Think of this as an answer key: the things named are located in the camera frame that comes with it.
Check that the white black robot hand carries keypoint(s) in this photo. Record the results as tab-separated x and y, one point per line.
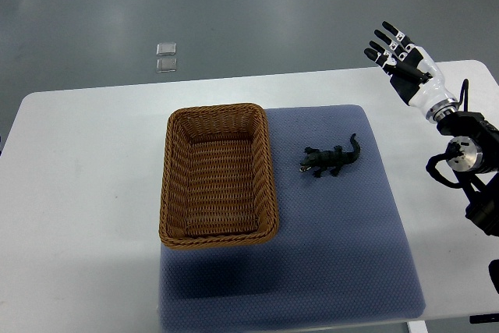
414	75

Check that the dark toy crocodile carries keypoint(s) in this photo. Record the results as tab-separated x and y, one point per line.
332	161

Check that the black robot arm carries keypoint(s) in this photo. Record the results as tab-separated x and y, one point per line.
473	150

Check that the brown wicker basket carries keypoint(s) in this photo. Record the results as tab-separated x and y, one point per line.
218	179

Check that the blue textured mat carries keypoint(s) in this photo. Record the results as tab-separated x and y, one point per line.
340	256

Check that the upper metal floor plate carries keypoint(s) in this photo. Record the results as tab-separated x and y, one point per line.
166	48

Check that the white table leg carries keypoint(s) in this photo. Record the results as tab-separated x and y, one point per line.
417	327

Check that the black table control panel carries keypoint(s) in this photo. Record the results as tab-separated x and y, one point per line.
484	319

